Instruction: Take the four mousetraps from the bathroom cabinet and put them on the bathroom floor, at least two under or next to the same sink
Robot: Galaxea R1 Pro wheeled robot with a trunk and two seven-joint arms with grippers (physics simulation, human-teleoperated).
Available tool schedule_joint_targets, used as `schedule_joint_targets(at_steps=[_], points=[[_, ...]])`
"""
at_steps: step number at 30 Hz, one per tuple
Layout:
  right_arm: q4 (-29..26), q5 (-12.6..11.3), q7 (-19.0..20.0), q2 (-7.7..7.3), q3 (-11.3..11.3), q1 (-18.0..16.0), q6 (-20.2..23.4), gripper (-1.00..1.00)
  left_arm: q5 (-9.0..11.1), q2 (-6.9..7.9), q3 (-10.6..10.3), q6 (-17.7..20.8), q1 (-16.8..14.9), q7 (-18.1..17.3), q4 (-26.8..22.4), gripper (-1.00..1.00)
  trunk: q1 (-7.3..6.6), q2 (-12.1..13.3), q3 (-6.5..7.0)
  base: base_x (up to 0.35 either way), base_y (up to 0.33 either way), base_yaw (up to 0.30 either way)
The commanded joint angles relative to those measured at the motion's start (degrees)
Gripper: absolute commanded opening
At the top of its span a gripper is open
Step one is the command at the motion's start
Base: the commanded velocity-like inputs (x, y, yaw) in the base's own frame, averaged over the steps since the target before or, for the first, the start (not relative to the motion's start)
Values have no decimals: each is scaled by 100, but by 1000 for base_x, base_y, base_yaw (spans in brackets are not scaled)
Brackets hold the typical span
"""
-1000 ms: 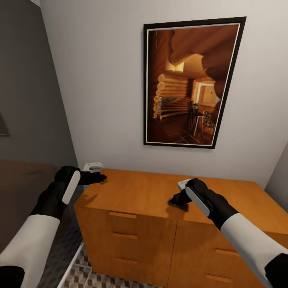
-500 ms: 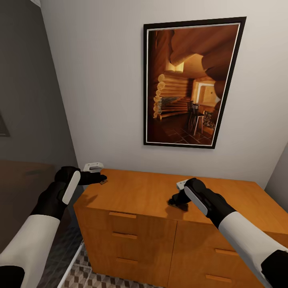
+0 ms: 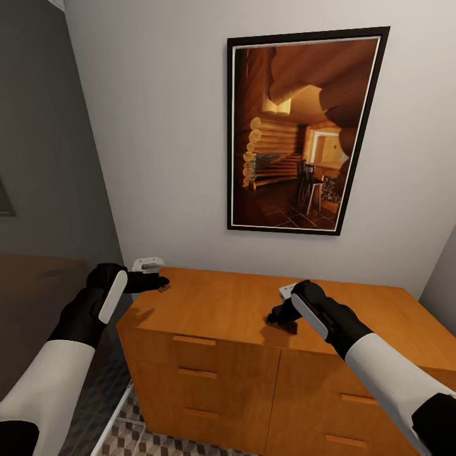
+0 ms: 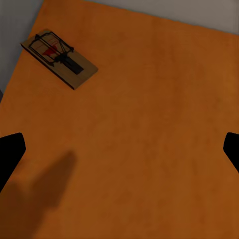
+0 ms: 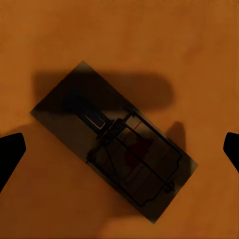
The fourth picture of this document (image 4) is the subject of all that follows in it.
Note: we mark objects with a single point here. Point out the mousetrap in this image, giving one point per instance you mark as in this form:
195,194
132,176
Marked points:
62,59

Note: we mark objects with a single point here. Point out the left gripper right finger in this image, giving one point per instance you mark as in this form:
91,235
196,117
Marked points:
231,148

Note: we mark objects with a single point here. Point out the cabinet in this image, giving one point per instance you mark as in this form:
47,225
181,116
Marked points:
136,151

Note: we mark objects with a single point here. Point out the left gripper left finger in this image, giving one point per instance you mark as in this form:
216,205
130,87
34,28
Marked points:
12,148

